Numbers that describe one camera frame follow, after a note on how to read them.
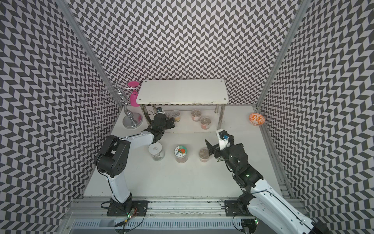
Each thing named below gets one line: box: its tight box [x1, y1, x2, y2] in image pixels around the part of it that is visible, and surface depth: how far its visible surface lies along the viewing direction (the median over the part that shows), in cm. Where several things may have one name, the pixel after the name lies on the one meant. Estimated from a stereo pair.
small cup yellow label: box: [171, 109, 181, 123], surface depth 101 cm
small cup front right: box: [200, 117, 212, 130], surface depth 96 cm
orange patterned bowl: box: [248, 112, 266, 127], surface depth 107 cm
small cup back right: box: [191, 109, 202, 122], surface depth 101 cm
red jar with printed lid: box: [173, 145, 189, 164], surface depth 86 cm
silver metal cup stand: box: [100, 81, 144, 130], surface depth 111 cm
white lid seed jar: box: [148, 141, 166, 162], surface depth 86 cm
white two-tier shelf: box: [136, 78, 229, 134], surface depth 85 cm
